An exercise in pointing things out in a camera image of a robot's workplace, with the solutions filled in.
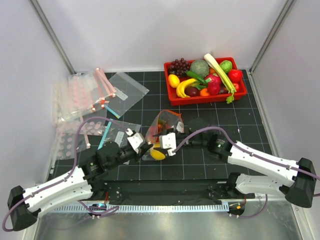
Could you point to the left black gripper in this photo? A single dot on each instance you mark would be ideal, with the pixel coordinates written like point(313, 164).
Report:
point(142, 150)

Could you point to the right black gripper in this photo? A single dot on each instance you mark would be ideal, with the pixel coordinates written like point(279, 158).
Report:
point(164, 151)

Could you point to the yellow toy bell pepper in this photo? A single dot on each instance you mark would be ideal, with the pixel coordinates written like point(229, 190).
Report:
point(157, 155)

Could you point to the orange-zipper clear zip bag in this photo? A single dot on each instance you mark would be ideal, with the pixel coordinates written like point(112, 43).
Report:
point(175, 122)

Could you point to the toy cherry bunch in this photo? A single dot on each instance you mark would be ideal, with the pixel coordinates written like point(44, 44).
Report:
point(161, 127)

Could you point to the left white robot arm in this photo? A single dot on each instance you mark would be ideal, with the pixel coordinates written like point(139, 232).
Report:
point(82, 182)

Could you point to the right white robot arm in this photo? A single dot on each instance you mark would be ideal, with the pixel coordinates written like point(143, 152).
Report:
point(293, 180)

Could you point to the blue-zipper clear zip bag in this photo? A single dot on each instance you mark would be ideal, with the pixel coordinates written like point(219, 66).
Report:
point(116, 132)

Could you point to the clear zip bag on mat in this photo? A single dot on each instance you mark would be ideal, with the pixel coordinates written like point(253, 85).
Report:
point(127, 93)

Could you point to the pink-zipper zip bag stack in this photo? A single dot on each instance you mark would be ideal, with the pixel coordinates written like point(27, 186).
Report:
point(79, 97)

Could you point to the orange toy carrot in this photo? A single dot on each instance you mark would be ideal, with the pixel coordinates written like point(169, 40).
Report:
point(204, 92)

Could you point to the dark red toy apple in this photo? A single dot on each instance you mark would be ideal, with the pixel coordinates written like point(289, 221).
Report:
point(192, 91)

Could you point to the pink toy dragon fruit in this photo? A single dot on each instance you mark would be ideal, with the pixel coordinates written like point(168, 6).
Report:
point(213, 78)

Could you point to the toy celery stalk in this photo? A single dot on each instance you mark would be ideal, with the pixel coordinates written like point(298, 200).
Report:
point(224, 78)

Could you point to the red toy strawberry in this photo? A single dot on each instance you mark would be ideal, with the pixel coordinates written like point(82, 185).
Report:
point(236, 86)

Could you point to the yellow toy banana bunch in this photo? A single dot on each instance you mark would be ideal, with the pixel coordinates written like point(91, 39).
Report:
point(180, 90)

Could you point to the green toy pea pod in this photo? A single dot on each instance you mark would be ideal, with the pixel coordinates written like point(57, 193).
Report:
point(196, 76)

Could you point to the yellow toy lemon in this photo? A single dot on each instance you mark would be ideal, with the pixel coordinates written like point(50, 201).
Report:
point(173, 81)

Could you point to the red toy tomato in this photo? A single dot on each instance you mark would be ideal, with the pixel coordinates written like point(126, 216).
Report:
point(235, 75)

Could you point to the green toy melon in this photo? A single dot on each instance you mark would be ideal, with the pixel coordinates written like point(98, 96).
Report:
point(200, 67)

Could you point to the green toy custard apple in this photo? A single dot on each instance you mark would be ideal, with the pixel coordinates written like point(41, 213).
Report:
point(226, 66)

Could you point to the dark purple toy grapes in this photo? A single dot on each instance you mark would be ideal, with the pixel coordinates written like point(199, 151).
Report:
point(179, 67)

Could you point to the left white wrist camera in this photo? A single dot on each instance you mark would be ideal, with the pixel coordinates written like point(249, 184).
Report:
point(135, 140)

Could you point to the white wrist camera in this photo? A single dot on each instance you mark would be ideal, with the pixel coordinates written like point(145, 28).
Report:
point(135, 140)
point(168, 143)

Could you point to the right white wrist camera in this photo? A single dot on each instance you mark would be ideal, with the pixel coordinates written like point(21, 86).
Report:
point(168, 143)

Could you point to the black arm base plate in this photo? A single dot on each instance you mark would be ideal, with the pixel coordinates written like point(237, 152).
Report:
point(163, 192)

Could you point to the aluminium cable duct rail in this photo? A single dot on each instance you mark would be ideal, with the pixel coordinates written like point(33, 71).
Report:
point(222, 205)

